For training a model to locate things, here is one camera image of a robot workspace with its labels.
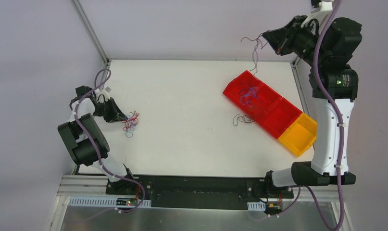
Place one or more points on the controller circuit board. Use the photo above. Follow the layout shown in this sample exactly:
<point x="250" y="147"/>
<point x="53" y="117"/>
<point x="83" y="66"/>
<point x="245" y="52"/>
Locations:
<point x="274" y="208"/>
<point x="126" y="202"/>

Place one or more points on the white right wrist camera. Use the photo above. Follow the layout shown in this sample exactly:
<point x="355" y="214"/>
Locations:
<point x="321" y="14"/>

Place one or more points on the left controller circuit board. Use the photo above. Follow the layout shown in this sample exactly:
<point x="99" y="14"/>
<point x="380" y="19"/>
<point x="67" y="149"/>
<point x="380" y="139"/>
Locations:
<point x="126" y="202"/>

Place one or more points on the red plastic bin row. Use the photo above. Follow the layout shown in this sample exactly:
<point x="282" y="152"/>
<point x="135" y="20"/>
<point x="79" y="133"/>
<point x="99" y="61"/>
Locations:
<point x="265" y="106"/>

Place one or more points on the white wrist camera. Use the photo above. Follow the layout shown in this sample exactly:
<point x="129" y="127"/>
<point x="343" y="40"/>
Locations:
<point x="321" y="14"/>
<point x="105" y="92"/>

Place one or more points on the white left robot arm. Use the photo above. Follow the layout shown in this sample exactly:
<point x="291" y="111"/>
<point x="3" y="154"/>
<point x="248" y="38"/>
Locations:
<point x="85" y="141"/>

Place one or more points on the right controller circuit board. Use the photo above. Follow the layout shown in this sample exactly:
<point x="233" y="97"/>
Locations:
<point x="274" y="208"/>

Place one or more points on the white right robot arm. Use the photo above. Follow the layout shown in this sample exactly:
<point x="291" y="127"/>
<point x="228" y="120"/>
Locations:
<point x="335" y="88"/>

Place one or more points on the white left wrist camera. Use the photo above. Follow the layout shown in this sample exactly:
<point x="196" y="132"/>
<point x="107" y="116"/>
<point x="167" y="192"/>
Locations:
<point x="105" y="92"/>

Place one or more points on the aluminium frame rail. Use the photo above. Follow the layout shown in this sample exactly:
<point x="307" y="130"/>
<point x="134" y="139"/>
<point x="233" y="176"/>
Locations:
<point x="96" y="186"/>

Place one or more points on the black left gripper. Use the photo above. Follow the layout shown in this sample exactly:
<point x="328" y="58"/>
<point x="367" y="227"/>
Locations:
<point x="105" y="109"/>

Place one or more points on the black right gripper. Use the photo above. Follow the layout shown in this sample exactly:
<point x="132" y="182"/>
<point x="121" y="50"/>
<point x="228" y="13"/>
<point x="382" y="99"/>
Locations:
<point x="284" y="39"/>

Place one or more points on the yellow plastic bin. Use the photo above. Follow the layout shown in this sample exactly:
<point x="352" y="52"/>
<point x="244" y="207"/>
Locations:
<point x="300" y="135"/>

